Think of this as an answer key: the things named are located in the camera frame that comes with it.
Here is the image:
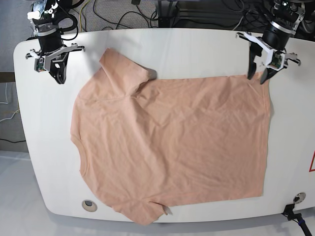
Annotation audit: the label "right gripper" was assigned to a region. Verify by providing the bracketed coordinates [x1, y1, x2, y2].
[25, 35, 85, 84]

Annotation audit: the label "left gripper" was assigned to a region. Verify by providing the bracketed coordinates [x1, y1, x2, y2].
[236, 30, 301, 85]

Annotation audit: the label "peach T-shirt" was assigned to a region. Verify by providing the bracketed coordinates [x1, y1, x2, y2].
[70, 48, 271, 225]

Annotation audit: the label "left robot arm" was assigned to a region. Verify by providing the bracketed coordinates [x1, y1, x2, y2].
[236, 0, 306, 84]

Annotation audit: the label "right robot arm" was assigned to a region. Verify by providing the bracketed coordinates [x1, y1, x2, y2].
[26, 0, 85, 84]

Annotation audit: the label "red triangle warning sticker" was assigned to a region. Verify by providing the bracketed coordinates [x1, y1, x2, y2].
[309, 152, 315, 172]

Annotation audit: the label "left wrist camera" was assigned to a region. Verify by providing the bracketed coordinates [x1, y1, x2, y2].
[267, 53, 285, 71]

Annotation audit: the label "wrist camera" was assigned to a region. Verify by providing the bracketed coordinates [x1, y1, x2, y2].
[34, 58, 46, 72]
[267, 53, 285, 71]

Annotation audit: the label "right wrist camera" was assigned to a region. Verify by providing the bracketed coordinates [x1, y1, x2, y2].
[34, 58, 46, 72]

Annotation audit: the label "tangled black cables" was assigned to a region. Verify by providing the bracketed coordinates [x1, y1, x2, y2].
[93, 0, 279, 31]

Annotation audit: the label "yellow cable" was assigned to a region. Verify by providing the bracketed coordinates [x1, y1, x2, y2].
[78, 0, 91, 34]

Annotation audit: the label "left table cable grommet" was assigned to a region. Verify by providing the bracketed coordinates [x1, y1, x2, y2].
[82, 200, 97, 212]

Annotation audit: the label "table cable grommet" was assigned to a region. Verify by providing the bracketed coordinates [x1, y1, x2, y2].
[82, 200, 97, 212]
[293, 192, 306, 204]

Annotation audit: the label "right table cable grommet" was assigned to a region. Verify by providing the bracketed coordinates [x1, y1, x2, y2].
[293, 192, 306, 204]

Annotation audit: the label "black clamp mount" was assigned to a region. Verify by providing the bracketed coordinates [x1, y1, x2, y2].
[282, 204, 312, 236]

